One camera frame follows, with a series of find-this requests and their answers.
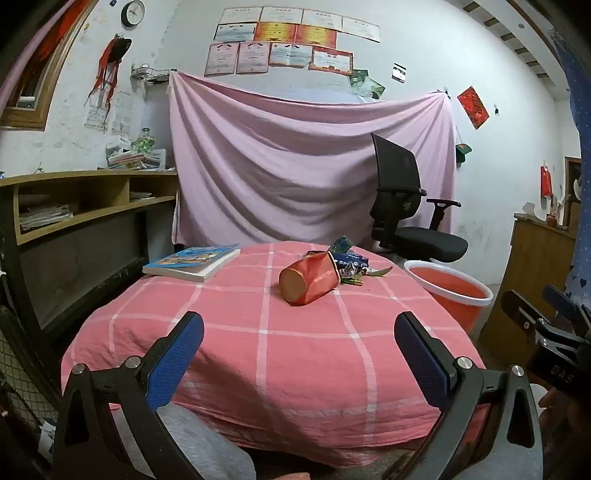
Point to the pink hoop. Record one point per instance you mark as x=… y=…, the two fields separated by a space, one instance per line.
x=34 y=46

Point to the glass jar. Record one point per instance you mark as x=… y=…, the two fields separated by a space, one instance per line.
x=144 y=143

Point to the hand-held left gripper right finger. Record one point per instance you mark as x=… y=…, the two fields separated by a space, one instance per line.
x=422 y=360

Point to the red plastic bucket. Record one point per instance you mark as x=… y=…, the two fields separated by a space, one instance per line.
x=450 y=286

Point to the wooden window frame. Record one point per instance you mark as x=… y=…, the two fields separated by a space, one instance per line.
x=51 y=87

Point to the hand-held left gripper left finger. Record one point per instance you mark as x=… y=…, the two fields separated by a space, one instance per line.
x=178 y=360

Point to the blue cover book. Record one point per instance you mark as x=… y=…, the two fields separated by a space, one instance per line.
x=194 y=261

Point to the white curved object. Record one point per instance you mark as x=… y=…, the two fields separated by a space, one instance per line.
x=528 y=210

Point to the thin pile of papers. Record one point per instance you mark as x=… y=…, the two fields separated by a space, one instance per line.
x=142 y=196

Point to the red tassel ornament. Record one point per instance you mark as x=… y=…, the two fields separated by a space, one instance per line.
x=111 y=60

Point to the pink hanging sheet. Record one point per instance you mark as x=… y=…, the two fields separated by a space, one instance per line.
x=277 y=161

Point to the person's right hand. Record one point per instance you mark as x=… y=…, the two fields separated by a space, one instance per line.
x=551 y=408

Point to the green cap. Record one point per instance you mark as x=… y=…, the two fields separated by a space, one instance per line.
x=463 y=150

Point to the round wall clock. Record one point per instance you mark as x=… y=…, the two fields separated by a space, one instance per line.
x=133 y=13

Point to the small brown jar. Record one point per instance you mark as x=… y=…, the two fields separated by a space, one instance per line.
x=552 y=219

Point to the green foil wrapper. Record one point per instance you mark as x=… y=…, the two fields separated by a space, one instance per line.
x=374 y=272

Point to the red paper cup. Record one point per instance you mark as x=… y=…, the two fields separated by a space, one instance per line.
x=314 y=279

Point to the group of wall certificates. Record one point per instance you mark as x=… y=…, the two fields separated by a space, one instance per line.
x=277 y=32

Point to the black office chair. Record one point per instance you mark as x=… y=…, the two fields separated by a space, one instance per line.
x=429 y=242

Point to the blue dotted cloth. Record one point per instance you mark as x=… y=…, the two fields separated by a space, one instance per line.
x=582 y=138

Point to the blue snack wrapper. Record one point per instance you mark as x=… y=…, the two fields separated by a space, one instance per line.
x=350 y=263

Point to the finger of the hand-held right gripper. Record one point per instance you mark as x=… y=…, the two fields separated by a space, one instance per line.
x=561 y=299
x=521 y=307

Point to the red paper poster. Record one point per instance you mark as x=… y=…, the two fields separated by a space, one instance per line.
x=473 y=107

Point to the wooden shelf unit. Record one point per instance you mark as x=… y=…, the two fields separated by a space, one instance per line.
x=92 y=220

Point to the dark green snack wrapper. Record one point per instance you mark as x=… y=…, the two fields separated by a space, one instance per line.
x=341 y=244

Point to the black and white card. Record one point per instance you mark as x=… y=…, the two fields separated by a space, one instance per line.
x=399 y=73

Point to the pink checked tablecloth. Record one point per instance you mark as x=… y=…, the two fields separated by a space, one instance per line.
x=277 y=360

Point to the wooden cabinet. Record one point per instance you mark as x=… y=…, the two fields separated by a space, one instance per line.
x=531 y=258

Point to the stack of papers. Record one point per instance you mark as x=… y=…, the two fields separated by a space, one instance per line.
x=44 y=217

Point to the stack of books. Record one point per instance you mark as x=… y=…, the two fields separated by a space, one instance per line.
x=134 y=161

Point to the green photo prints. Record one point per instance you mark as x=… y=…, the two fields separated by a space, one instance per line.
x=369 y=85

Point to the red hanging charm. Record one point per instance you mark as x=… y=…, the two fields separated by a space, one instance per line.
x=546 y=180

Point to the wooden framed picture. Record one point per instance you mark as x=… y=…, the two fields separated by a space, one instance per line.
x=567 y=194

